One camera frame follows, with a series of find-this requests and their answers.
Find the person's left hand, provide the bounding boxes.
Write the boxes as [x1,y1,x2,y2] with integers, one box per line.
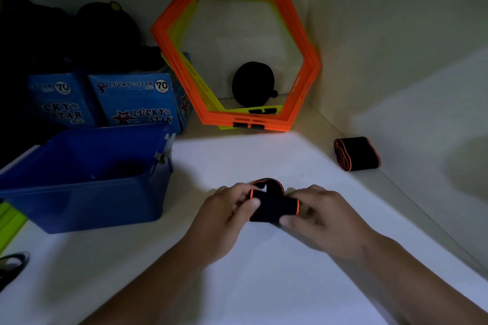
[187,183,262,265]

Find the person's right hand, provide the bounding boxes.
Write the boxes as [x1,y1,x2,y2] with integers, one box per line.
[279,185,373,261]

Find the black orange-trimmed elastic band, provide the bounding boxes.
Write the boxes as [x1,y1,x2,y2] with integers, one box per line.
[248,178,300,227]

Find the person's right forearm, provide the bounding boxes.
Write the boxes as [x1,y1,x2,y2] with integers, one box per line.
[360,231,488,325]

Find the person's left forearm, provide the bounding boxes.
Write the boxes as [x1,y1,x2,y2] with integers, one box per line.
[81,239,208,325]

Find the rolled black orange-trimmed band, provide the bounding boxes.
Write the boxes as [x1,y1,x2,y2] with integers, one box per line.
[333,137,381,172]

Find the blue paper ream box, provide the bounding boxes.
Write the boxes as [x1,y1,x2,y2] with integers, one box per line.
[88,72,182,135]
[171,52,192,135]
[27,71,97,130]

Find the black round pouch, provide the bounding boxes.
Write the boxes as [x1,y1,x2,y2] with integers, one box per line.
[231,61,279,108]

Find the blue plastic storage bin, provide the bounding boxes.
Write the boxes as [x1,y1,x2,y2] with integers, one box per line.
[0,122,177,235]

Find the black round bag yellow tab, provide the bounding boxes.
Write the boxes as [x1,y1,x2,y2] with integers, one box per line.
[74,1,164,74]

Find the neon yellow plastic bars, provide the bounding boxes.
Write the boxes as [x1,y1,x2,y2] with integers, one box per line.
[0,201,28,254]

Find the large black bag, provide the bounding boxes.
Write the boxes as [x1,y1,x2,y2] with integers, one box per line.
[0,0,79,116]

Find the yellow hexagon agility ring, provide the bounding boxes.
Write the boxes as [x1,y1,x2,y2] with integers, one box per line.
[161,0,285,130]

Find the orange hexagon agility ring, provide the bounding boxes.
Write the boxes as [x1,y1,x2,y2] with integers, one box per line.
[158,0,319,127]
[151,0,322,133]

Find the black strap loop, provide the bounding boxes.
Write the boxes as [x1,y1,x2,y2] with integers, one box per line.
[0,251,31,292]

